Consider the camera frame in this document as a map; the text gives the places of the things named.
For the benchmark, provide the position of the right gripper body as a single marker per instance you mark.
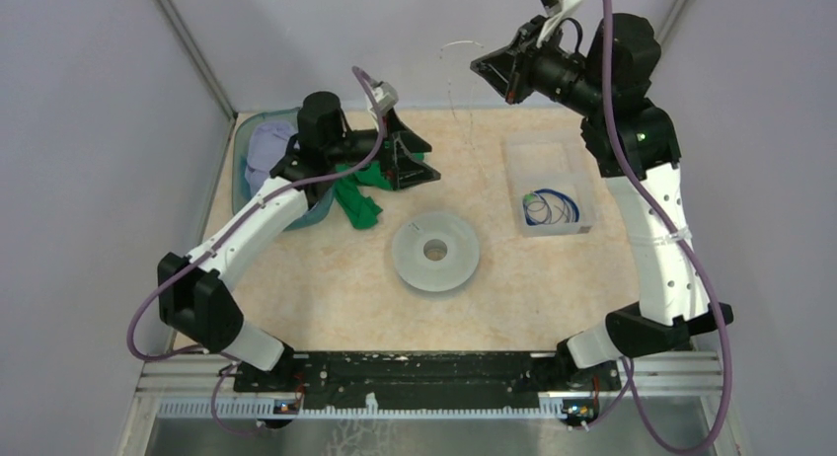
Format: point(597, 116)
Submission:
point(545, 69)

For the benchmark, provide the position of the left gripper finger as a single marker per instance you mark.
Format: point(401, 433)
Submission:
point(412, 141)
point(412, 171)

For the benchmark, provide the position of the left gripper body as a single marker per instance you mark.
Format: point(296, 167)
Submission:
point(389, 162)

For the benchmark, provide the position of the white filament spool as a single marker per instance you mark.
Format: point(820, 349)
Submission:
point(435, 252)

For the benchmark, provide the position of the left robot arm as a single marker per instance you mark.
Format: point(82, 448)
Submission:
point(195, 290)

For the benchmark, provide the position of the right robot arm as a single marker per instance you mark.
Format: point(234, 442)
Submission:
point(637, 154)

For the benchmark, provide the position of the green cloth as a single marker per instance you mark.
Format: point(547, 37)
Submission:
point(362, 210)

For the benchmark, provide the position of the clear plastic box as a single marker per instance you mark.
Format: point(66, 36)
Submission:
point(550, 190)

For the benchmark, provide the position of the lavender cloth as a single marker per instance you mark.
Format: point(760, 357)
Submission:
point(267, 145)

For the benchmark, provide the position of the teal plastic basket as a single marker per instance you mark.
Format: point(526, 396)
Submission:
point(241, 190)

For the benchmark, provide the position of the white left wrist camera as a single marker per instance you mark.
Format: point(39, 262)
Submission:
point(383, 98)

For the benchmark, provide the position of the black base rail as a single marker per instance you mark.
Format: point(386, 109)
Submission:
point(414, 381)

